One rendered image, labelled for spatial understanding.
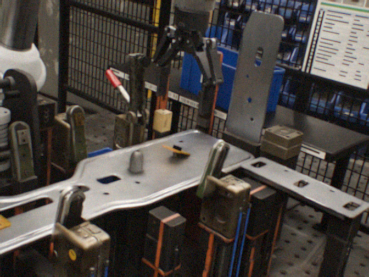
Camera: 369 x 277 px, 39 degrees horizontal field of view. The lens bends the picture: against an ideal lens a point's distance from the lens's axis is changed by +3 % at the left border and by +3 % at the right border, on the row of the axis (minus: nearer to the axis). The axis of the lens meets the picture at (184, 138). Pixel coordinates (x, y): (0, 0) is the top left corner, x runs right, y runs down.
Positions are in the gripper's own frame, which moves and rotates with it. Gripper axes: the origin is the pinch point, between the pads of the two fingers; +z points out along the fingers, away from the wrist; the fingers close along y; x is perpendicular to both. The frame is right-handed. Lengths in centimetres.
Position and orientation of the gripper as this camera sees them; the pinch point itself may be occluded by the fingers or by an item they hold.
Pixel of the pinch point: (182, 99)
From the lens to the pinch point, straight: 118.7
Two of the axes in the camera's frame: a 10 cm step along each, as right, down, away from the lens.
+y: 7.3, 3.4, -5.9
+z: -1.2, 9.2, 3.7
